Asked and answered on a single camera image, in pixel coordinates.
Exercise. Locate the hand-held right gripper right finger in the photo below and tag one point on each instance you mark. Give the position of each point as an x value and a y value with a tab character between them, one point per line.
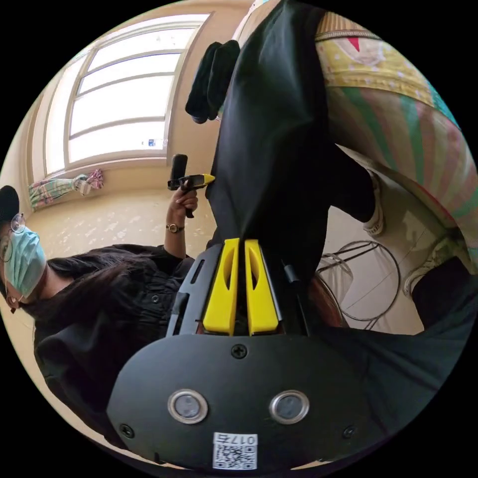
261	302

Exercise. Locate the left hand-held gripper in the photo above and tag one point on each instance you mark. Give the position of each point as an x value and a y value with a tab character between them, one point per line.
186	182

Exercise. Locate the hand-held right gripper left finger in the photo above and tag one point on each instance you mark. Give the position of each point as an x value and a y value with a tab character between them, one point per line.
221	298

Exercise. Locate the black pants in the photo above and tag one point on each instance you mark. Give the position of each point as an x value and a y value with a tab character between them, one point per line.
269	130

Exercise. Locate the person's left forearm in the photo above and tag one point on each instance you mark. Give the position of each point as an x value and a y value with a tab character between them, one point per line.
175	241

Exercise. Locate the person's left hand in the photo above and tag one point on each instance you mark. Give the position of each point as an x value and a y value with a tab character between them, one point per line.
180	209

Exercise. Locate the window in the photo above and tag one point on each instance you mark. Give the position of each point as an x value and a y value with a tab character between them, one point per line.
119	101

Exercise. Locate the person's body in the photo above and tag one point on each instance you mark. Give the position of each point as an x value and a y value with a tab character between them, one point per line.
97	306

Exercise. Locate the striped tied curtain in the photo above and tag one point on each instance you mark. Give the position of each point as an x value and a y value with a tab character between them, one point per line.
59	188

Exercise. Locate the bed with colourful printed quilt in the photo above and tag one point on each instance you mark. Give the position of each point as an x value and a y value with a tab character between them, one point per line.
403	123

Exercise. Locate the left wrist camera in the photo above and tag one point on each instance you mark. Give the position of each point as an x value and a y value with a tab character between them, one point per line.
179	166

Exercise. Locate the metal frame stool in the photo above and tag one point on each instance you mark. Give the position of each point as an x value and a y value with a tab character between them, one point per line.
368	284

